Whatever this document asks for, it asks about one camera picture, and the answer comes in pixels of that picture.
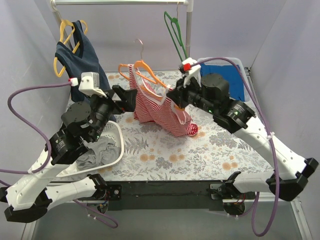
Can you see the green hanger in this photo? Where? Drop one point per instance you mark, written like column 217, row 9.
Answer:
column 174, row 30

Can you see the floral table mat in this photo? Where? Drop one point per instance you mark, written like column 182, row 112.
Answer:
column 154, row 154

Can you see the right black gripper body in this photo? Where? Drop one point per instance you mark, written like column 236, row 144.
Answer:
column 183, row 92

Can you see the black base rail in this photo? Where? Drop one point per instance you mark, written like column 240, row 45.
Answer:
column 168, row 195

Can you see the navy blue tank top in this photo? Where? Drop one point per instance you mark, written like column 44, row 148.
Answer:
column 83, row 60

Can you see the white clothes rack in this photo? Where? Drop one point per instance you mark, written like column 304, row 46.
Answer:
column 188, row 3

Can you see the blue folded cloth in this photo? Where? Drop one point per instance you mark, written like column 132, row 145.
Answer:
column 230, row 74

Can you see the white laundry basket left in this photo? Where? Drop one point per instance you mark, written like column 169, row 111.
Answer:
column 111, row 130

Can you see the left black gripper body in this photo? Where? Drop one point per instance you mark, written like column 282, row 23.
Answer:
column 115, row 100

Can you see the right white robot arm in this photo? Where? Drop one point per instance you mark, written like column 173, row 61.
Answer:
column 290, row 171

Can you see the grey garment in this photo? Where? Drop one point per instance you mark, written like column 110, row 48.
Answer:
column 99, row 153

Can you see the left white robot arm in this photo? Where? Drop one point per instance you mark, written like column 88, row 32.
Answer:
column 31, row 197

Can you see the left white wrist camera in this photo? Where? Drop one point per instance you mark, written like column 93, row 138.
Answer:
column 89, row 84

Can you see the red white striped tank top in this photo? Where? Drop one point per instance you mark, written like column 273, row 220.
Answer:
column 151, row 107

